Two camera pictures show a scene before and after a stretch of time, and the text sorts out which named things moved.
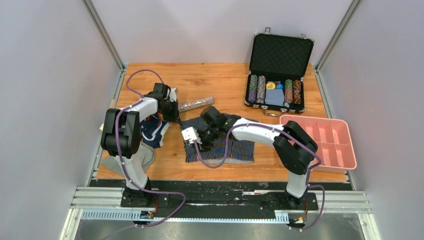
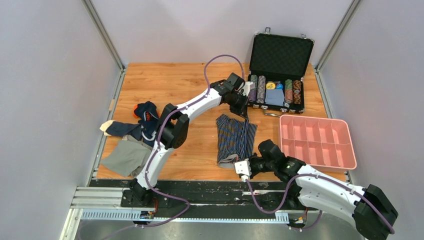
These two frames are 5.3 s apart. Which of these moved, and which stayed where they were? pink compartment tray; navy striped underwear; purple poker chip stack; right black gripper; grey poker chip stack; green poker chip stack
Moved: navy striped underwear; right black gripper
Stayed: green poker chip stack; pink compartment tray; grey poker chip stack; purple poker chip stack
